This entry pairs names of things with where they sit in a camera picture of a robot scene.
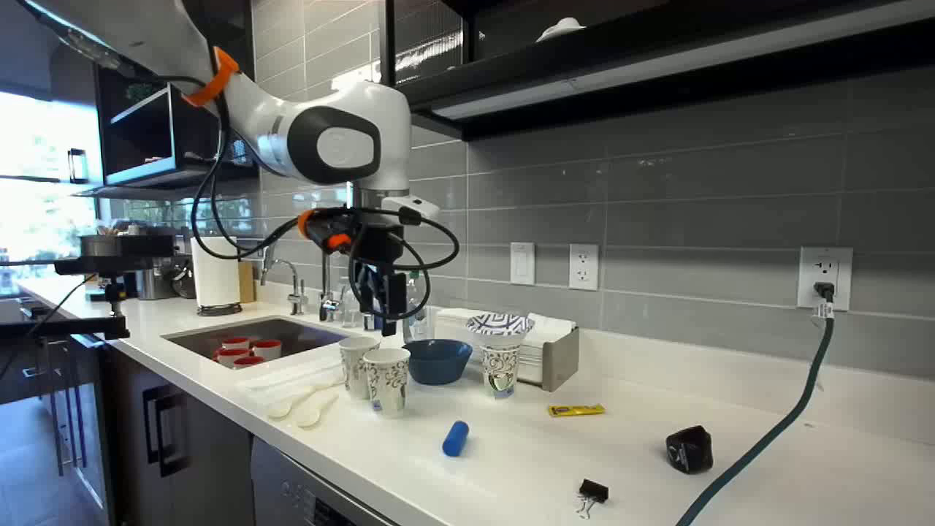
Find white wall outlet middle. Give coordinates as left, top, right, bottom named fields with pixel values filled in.
left=571, top=246, right=600, bottom=288

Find patterned paper cup rear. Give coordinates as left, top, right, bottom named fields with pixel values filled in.
left=338, top=336, right=381, bottom=400

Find black coffee machine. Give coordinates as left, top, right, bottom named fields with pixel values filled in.
left=56, top=224, right=189, bottom=301

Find chrome sink faucet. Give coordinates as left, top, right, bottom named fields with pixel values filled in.
left=257, top=246, right=311, bottom=317

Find white plastic spoons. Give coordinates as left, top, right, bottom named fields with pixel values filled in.
left=267, top=381, right=338, bottom=430

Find white wall outlet with plug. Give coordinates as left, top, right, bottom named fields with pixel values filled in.
left=797, top=246, right=854, bottom=308

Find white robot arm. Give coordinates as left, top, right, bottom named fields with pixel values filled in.
left=21, top=0, right=438, bottom=336

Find white light switch plate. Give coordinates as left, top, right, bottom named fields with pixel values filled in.
left=512, top=243, right=534, bottom=282

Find black binder clip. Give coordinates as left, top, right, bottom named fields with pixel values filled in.
left=579, top=478, right=607, bottom=517

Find yellow packet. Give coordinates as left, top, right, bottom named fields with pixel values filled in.
left=550, top=402, right=606, bottom=418

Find black upper cabinet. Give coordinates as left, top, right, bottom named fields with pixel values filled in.
left=376, top=0, right=935, bottom=140

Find patterned cup with plate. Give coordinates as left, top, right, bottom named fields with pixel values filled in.
left=467, top=311, right=534, bottom=398

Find blue bowl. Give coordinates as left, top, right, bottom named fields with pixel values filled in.
left=406, top=339, right=474, bottom=384

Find green power cable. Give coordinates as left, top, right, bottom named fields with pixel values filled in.
left=674, top=307, right=840, bottom=526

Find blue block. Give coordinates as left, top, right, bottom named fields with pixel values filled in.
left=441, top=421, right=470, bottom=455

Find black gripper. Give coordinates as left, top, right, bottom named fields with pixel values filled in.
left=334, top=206, right=406, bottom=336

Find patterned paper cup front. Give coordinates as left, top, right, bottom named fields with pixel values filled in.
left=362, top=346, right=410, bottom=414

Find patterned paper cup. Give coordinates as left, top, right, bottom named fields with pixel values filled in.
left=338, top=336, right=381, bottom=400
left=362, top=346, right=410, bottom=414

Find small black round object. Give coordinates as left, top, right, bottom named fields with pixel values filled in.
left=666, top=427, right=714, bottom=472

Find red cups in sink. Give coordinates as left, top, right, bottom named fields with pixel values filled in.
left=213, top=336, right=284, bottom=368

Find paper towel roll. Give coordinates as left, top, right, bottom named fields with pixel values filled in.
left=194, top=235, right=239, bottom=316

